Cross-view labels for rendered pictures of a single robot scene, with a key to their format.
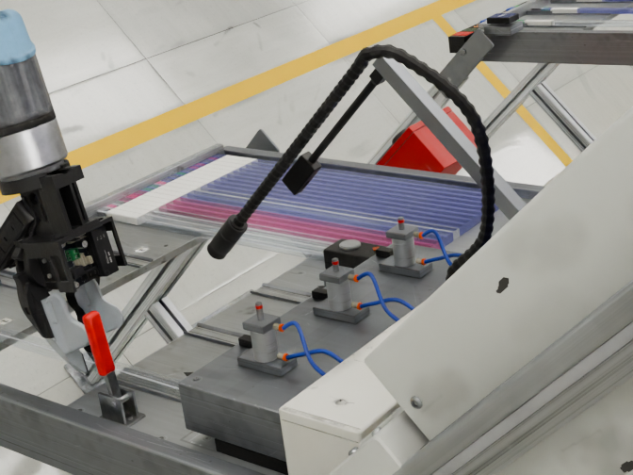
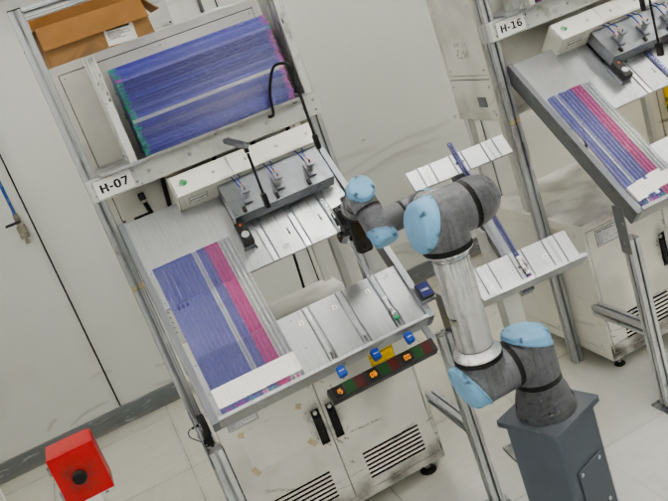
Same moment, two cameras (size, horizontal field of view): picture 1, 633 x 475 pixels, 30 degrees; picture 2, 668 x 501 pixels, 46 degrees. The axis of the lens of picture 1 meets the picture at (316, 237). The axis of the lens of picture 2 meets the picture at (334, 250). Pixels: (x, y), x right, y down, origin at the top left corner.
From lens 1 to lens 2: 282 cm
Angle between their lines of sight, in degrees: 97
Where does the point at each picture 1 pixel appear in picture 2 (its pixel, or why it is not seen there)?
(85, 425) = not seen: hidden behind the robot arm
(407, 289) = (253, 185)
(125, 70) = not seen: outside the picture
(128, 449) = not seen: hidden behind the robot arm
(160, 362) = (326, 230)
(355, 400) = (302, 132)
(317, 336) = (290, 176)
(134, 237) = (298, 340)
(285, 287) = (268, 251)
